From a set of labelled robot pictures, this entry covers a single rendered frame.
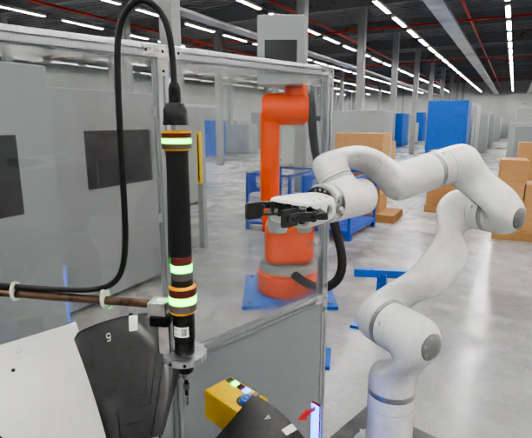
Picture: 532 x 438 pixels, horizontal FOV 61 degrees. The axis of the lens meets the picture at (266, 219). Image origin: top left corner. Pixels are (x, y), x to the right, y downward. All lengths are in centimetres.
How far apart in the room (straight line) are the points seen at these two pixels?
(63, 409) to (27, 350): 15
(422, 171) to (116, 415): 81
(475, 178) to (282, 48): 347
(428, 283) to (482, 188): 27
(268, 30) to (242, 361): 329
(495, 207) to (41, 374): 110
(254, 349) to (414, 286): 95
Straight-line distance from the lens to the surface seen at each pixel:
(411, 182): 108
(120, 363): 94
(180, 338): 76
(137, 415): 91
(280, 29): 455
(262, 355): 205
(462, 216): 132
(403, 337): 113
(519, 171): 799
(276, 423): 106
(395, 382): 122
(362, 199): 100
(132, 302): 78
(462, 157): 120
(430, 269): 122
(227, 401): 134
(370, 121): 1117
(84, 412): 113
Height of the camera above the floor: 182
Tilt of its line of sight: 12 degrees down
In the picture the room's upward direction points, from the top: straight up
